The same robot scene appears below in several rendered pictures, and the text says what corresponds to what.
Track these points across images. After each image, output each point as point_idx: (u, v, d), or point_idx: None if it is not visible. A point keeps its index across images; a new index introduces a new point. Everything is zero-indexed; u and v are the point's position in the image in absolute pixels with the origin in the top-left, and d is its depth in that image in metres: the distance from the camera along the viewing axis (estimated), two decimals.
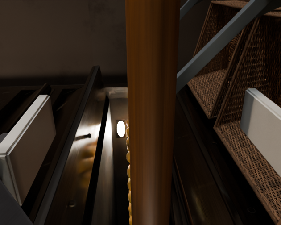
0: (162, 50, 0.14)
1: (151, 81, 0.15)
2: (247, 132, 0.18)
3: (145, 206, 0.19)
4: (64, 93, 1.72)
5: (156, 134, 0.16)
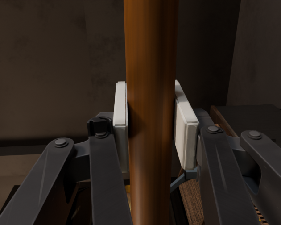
0: (161, 52, 0.14)
1: (150, 82, 0.15)
2: None
3: (144, 206, 0.19)
4: None
5: (155, 135, 0.17)
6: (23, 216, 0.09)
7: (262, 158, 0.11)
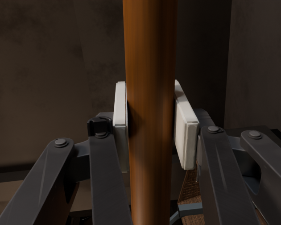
0: (160, 53, 0.15)
1: (150, 84, 0.15)
2: None
3: (145, 207, 0.19)
4: (81, 220, 2.16)
5: (155, 136, 0.17)
6: (23, 216, 0.09)
7: (262, 158, 0.11)
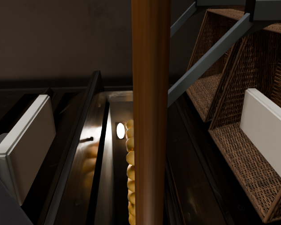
0: (158, 56, 0.21)
1: (150, 78, 0.21)
2: (247, 132, 0.18)
3: (145, 172, 0.25)
4: (66, 97, 1.79)
5: (153, 117, 0.23)
6: None
7: None
